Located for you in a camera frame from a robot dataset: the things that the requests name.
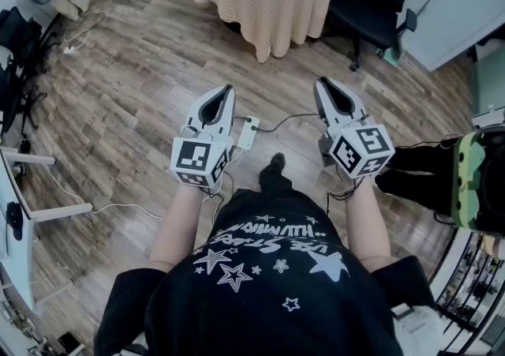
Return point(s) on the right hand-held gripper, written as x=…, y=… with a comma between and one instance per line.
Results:
x=355, y=149

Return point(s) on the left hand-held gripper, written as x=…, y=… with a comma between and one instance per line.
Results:
x=189, y=157

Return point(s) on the person's left forearm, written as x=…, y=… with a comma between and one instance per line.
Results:
x=177, y=224

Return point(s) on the person's right forearm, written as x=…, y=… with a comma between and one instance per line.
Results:
x=369, y=224

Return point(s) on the white power strip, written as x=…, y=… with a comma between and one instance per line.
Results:
x=248, y=133

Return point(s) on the person's leg with black shoe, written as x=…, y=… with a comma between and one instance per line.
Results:
x=274, y=177

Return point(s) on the green and black headset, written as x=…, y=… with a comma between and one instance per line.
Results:
x=465, y=173

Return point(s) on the person's black star-print shirt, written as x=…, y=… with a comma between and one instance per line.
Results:
x=268, y=299

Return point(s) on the black swivel chair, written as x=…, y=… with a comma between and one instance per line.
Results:
x=16, y=98
x=17, y=36

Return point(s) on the black computer mouse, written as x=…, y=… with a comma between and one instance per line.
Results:
x=13, y=220

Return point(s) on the white desk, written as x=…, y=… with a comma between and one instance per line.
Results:
x=16, y=252

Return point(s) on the white waist pouch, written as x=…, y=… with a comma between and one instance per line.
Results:
x=418, y=330

